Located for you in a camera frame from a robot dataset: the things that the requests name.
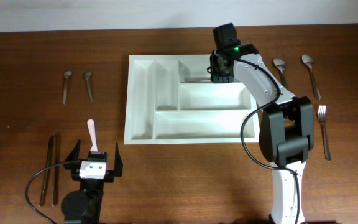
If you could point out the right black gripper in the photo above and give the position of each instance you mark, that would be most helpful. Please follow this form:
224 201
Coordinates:
215 76

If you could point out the right dark metal knife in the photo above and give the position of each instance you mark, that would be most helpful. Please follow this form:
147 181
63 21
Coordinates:
56 169

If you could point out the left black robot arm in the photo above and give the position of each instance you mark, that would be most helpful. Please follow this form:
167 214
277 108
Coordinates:
84 204

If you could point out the small metal teaspoon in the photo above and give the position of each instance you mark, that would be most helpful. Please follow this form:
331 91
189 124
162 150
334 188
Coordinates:
66 76
88 85

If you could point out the dark metal knife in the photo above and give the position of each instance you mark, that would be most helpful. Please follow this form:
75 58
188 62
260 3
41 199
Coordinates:
56 169
51 143

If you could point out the white plastic cutlery tray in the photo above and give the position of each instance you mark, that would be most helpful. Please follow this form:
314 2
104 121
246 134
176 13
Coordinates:
162 109

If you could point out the pink handled utensil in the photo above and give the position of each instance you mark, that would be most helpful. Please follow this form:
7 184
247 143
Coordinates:
92 133

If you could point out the right small metal teaspoon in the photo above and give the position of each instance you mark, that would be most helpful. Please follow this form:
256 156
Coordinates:
88 85

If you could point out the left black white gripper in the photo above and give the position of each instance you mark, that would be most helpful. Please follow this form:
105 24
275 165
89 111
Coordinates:
118 165

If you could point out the metal fork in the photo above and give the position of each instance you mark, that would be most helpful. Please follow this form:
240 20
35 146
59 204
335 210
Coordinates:
321 116
197 80

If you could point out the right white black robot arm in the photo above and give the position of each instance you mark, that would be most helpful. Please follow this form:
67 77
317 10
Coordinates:
286 128

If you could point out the left dark metal knife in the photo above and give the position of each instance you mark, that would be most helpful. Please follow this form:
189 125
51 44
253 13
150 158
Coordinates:
51 143

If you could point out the left small metal teaspoon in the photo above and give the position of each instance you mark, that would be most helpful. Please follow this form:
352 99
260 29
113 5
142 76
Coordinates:
66 76

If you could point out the large metal spoon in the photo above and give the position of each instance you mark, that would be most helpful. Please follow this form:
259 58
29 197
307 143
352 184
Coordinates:
281 66
308 61

